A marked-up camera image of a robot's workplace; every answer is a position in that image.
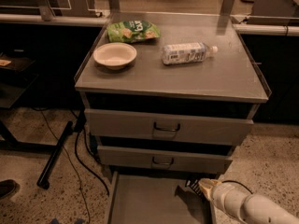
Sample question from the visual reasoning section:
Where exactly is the dark side table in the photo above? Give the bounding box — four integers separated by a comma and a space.
0, 49, 38, 109

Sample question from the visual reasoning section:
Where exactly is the green snack chip bag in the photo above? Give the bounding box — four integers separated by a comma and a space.
107, 21, 161, 44

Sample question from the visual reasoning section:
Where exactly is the grey metal drawer cabinet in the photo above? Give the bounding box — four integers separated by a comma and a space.
74, 10, 272, 182

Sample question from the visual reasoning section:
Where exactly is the white paper bowl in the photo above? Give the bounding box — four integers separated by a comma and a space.
93, 43, 137, 70

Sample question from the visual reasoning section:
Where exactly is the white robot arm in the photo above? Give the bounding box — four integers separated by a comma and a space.
198, 178, 299, 224

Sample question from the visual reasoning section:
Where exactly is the grey open bottom drawer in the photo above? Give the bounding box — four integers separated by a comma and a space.
105, 171, 216, 224

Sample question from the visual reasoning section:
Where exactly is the blue object on floor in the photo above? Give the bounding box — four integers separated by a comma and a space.
48, 218, 86, 224

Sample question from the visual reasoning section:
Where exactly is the clear plastic water bottle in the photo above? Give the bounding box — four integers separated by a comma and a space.
162, 42, 219, 65

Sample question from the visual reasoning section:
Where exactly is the dark shoe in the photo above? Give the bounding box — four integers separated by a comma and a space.
0, 179, 17, 199

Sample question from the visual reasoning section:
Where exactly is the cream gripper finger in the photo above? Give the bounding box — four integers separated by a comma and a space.
198, 178, 221, 200

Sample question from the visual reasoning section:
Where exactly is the black cable left of cabinet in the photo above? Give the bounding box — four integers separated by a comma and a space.
73, 109, 110, 197

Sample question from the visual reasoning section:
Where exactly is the grey rail counter ledge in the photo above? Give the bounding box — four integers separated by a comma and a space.
0, 14, 107, 27

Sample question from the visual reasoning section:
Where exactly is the grey top drawer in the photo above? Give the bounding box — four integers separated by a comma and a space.
85, 108, 253, 146

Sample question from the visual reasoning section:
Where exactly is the black table leg frame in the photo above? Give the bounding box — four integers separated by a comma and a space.
0, 120, 73, 189

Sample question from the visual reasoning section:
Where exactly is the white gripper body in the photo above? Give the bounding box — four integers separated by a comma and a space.
211, 183, 247, 216

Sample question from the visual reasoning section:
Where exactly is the black rxbar chocolate bar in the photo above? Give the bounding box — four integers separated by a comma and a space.
185, 179, 203, 196

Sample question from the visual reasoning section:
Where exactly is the black floor cable loop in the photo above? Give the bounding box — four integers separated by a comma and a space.
221, 179, 254, 195

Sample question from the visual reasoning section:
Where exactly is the grey middle drawer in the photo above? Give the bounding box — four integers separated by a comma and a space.
98, 146, 232, 174

